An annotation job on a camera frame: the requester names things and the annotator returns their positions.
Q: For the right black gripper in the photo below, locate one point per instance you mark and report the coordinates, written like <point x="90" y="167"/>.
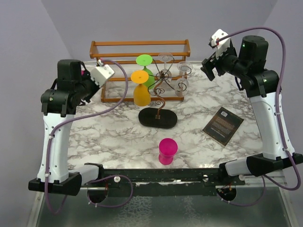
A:
<point x="208" y="64"/>

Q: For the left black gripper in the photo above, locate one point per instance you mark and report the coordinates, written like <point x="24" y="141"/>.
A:
<point x="96" y="88"/>

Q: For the frosted clear wine glass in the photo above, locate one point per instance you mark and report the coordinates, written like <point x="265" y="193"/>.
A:
<point x="182" y="84"/>

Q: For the orange plastic wine glass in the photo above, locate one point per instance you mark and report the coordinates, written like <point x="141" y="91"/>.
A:
<point x="141" y="94"/>

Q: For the green plastic wine glass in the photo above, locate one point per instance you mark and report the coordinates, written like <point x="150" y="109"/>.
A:
<point x="145" y="60"/>

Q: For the metal wine glass rack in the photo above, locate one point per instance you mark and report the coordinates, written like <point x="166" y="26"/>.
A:
<point x="159" y="117"/>

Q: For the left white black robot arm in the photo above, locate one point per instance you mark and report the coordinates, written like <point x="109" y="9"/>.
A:
<point x="59" y="104"/>

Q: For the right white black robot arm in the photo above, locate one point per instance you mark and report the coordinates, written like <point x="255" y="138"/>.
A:
<point x="260" y="84"/>

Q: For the orange wooden dish rack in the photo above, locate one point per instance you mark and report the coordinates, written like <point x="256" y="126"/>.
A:
<point x="126" y="52"/>

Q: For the dark book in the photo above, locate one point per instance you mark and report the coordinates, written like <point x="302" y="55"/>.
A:
<point x="223" y="126"/>

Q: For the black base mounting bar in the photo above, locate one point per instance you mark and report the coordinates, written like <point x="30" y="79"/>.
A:
<point x="163" y="182"/>

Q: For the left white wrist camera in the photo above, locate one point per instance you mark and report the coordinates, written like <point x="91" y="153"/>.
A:
<point x="101" y="73"/>

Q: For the aluminium rail frame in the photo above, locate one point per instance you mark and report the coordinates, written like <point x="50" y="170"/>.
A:
<point x="99" y="179"/>

